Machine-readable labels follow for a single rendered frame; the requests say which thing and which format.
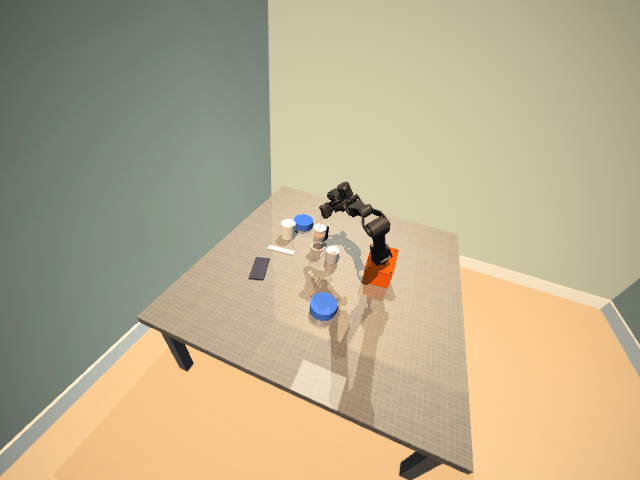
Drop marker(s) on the grey cylinder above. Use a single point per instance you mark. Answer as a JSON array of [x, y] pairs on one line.
[[332, 254]]

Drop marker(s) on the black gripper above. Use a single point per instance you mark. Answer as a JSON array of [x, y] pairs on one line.
[[327, 209]]

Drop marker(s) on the glass french press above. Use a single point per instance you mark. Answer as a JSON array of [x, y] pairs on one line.
[[320, 234]]

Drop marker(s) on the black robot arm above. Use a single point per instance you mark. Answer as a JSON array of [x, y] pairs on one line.
[[376, 229]]

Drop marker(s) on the beige cylinder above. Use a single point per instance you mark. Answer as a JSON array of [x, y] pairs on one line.
[[288, 229]]

